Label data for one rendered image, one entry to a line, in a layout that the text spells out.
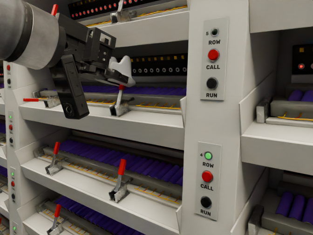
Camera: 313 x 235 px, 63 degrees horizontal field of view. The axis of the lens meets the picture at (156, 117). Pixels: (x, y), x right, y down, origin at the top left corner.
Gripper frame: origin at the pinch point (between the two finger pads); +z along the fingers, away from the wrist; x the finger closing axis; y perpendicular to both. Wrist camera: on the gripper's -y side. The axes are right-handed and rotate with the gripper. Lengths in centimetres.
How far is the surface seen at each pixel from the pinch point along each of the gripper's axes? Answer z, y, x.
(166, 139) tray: -1.8, -10.4, -13.8
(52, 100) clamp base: -2.1, -5.2, 25.6
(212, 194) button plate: -1.4, -17.7, -23.6
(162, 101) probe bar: 2.7, -2.8, -8.1
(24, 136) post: 0.4, -17.3, 42.6
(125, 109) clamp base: -0.6, -5.5, -1.0
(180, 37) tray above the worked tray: -5.3, 7.4, -15.6
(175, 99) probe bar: 2.4, -2.2, -11.5
